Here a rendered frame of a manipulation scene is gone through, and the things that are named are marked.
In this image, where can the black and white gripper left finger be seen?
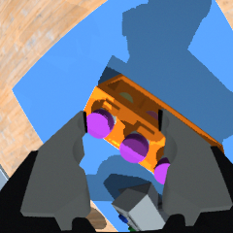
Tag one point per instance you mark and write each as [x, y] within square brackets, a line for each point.
[49, 187]

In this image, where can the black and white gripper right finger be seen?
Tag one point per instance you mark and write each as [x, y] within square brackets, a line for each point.
[199, 182]

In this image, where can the grey control box with blue and green buttons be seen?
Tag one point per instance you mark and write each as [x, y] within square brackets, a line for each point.
[140, 211]

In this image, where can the blue flat mat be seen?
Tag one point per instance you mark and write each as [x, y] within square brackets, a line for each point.
[181, 51]

